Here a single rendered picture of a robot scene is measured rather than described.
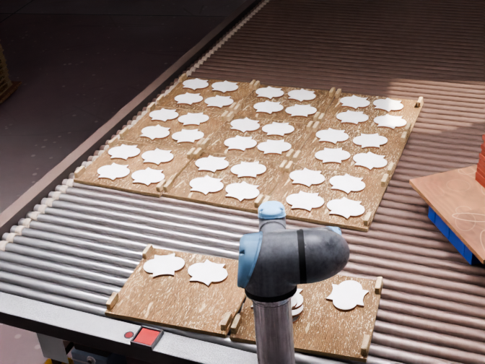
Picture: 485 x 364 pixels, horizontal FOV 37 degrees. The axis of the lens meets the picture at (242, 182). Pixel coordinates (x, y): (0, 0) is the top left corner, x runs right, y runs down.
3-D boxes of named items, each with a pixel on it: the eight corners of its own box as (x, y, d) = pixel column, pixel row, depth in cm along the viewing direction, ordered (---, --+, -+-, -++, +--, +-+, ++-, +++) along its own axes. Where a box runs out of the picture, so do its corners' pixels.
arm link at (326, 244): (356, 227, 150) (338, 217, 199) (303, 231, 150) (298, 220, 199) (360, 284, 150) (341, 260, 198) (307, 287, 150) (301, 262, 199)
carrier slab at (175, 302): (225, 338, 219) (225, 334, 218) (105, 315, 232) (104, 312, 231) (260, 266, 247) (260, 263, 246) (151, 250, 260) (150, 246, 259)
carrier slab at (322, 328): (366, 362, 207) (366, 359, 206) (229, 340, 218) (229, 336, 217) (383, 284, 235) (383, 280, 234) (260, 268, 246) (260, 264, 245)
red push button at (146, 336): (151, 348, 219) (150, 345, 218) (133, 344, 221) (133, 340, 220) (160, 335, 223) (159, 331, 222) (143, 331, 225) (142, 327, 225)
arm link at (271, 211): (257, 216, 197) (257, 198, 205) (259, 248, 203) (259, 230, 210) (286, 214, 197) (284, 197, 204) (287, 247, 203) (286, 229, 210)
